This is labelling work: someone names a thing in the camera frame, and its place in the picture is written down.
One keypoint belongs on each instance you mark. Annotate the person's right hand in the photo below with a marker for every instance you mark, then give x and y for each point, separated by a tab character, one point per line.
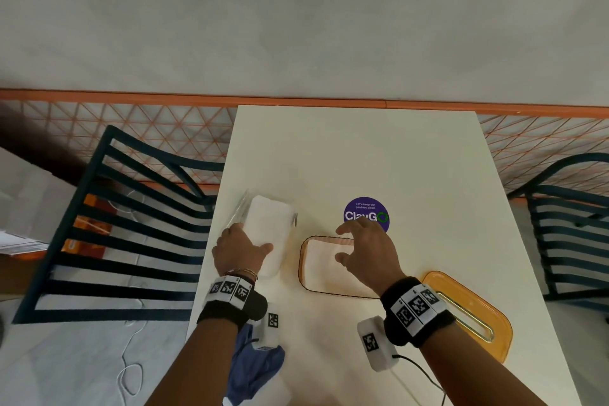
373	258

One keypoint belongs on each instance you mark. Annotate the person's left hand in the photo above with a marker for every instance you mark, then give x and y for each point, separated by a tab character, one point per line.
235	248

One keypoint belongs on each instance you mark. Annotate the white tissue stack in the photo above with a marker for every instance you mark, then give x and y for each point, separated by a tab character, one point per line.
271	220

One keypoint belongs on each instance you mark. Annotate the orange ribbed plastic box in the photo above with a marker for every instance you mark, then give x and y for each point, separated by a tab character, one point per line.
301	267

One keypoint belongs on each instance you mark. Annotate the orange plastic lid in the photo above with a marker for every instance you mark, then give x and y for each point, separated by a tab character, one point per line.
476	310

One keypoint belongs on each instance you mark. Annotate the blue cloth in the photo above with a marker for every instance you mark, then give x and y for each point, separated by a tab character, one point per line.
257	367

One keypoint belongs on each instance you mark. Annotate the person's left forearm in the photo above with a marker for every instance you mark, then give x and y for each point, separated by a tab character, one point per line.
190	367

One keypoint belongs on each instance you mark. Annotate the person's right forearm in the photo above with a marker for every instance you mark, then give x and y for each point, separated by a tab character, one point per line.
476	372

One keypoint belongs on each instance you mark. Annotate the brown cardboard box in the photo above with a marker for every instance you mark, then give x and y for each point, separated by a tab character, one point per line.
19	277

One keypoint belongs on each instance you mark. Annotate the purple round sticker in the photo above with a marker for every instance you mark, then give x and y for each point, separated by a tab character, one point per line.
366	208

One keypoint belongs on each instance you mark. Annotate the black right wristband with markers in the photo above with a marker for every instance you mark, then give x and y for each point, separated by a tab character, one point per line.
416	310

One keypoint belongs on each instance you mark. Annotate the dark green slatted chair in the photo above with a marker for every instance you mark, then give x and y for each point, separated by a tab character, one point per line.
571	210
71	225

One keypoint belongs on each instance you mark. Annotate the orange mesh fence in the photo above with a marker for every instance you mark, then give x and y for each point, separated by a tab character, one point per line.
142	97

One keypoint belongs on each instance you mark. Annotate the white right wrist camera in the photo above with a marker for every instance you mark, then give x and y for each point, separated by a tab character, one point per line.
373	344

